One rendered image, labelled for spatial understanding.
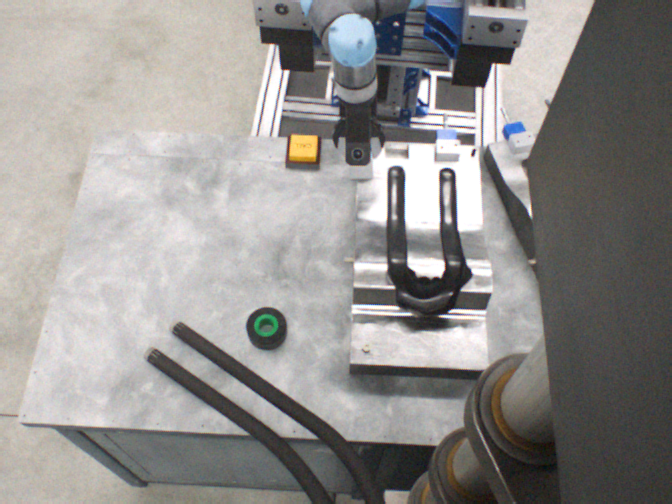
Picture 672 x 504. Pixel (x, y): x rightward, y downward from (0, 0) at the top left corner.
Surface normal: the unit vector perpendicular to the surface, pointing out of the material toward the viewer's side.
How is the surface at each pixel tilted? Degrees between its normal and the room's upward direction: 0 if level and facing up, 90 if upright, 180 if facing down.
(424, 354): 0
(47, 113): 0
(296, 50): 90
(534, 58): 0
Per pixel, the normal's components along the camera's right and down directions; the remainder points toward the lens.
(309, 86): 0.00, -0.49
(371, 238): 0.03, -0.84
